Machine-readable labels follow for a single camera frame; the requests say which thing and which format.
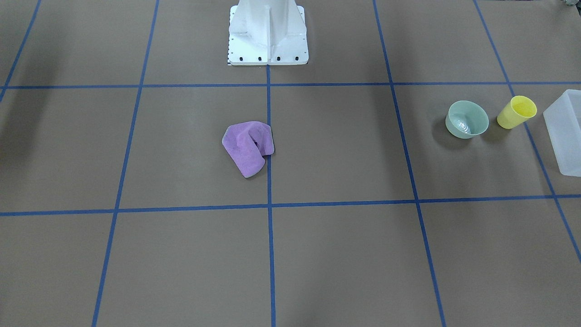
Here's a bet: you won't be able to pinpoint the purple cloth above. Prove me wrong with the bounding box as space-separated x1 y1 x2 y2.
222 121 275 178

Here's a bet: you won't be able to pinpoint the mint green bowl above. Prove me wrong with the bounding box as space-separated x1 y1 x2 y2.
445 101 489 139

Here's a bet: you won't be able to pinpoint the yellow plastic cup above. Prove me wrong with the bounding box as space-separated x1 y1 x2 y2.
497 95 537 129

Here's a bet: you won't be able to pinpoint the translucent white storage box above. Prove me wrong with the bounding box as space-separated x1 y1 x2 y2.
543 89 581 177

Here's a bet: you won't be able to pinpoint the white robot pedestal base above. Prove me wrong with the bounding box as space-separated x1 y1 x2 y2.
227 0 309 66

